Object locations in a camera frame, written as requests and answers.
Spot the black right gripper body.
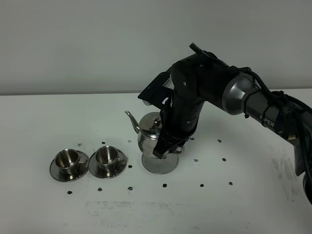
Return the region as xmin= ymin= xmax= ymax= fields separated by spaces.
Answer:
xmin=137 ymin=70 xmax=204 ymax=142

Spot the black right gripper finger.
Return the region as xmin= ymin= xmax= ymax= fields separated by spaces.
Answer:
xmin=153 ymin=129 xmax=189 ymax=158

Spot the stainless steel teapot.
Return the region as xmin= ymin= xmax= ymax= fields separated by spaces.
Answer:
xmin=124 ymin=110 xmax=186 ymax=159

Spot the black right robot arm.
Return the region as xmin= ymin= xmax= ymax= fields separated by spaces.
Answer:
xmin=138 ymin=54 xmax=312 ymax=199

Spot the right stainless steel teacup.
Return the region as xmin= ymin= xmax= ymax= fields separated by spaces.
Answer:
xmin=95 ymin=146 xmax=125 ymax=170

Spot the stainless steel teacup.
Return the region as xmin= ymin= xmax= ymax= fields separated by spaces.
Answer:
xmin=95 ymin=146 xmax=125 ymax=170
xmin=54 ymin=149 xmax=87 ymax=174

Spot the left stainless steel teacup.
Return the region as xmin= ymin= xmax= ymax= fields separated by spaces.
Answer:
xmin=54 ymin=149 xmax=87 ymax=174

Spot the right steel saucer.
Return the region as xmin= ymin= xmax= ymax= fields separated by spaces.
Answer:
xmin=88 ymin=150 xmax=127 ymax=179

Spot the left steel saucer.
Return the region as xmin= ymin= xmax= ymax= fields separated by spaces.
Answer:
xmin=49 ymin=151 xmax=89 ymax=182

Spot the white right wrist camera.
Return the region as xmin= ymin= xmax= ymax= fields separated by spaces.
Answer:
xmin=138 ymin=72 xmax=174 ymax=109

